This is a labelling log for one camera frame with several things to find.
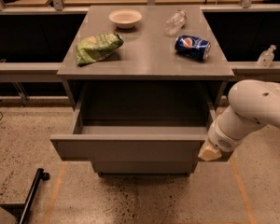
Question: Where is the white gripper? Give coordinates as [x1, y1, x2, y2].
[198, 118, 244, 161]

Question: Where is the grey top drawer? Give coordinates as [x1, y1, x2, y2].
[50, 104, 216, 166]

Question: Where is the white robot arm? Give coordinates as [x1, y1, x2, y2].
[198, 79, 280, 161]

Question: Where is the grey drawer cabinet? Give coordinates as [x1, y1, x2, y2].
[58, 6, 233, 175]

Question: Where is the blue Pepsi can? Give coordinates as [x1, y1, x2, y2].
[175, 35, 211, 62]

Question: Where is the clear sanitizer pump bottle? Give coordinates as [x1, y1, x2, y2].
[257, 45, 276, 68]

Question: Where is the clear plastic bottle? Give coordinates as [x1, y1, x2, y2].
[164, 10, 187, 35]

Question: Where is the green chip bag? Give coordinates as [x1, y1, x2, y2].
[75, 33, 124, 67]

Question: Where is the white bowl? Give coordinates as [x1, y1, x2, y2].
[109, 9, 142, 29]

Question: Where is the black chair base leg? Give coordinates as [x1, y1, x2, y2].
[0, 168, 50, 224]

